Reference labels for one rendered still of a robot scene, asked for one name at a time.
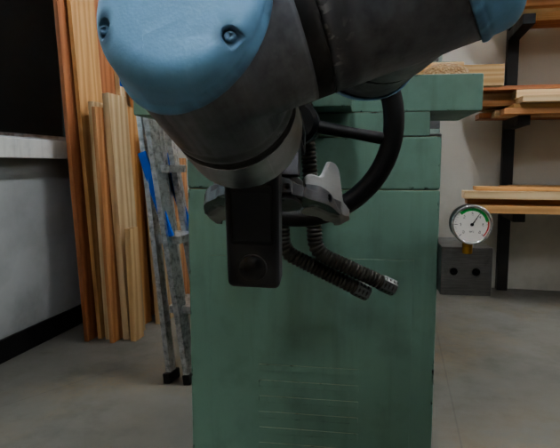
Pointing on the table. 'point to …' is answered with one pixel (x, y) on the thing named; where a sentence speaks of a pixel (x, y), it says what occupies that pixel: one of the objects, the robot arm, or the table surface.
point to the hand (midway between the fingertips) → (280, 224)
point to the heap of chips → (446, 68)
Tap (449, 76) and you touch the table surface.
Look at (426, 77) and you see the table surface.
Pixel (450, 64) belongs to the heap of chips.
